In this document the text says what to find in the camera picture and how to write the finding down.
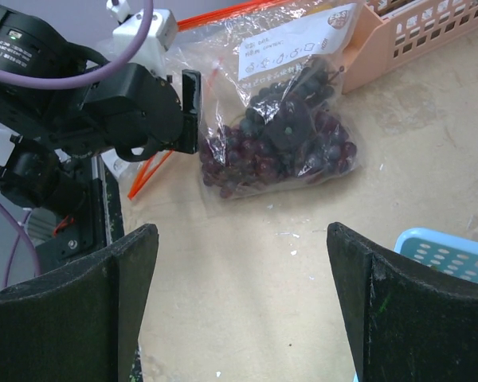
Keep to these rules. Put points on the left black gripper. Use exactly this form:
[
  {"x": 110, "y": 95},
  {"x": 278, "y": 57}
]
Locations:
[{"x": 132, "y": 112}]

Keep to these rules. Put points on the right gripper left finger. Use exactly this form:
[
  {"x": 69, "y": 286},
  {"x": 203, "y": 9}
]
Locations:
[{"x": 81, "y": 321}]

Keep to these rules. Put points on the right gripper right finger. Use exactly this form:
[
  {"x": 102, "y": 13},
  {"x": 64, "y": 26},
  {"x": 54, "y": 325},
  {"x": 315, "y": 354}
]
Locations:
[{"x": 404, "y": 321}]

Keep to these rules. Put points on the red grape bunch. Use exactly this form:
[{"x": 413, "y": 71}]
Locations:
[{"x": 237, "y": 159}]

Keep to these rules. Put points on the clear orange-zip bag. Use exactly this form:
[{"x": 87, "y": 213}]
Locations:
[{"x": 272, "y": 72}]

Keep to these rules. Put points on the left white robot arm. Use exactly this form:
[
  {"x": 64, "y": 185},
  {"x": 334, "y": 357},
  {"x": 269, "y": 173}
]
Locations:
[{"x": 57, "y": 96}]

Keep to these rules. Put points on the light blue plastic basket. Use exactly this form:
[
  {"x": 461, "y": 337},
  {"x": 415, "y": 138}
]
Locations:
[{"x": 448, "y": 254}]

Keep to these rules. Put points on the orange desk file organizer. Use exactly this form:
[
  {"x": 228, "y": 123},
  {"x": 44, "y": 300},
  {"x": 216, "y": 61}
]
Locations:
[{"x": 390, "y": 34}]

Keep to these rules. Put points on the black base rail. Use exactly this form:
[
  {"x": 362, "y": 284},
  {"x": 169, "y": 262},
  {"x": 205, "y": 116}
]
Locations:
[{"x": 97, "y": 224}]

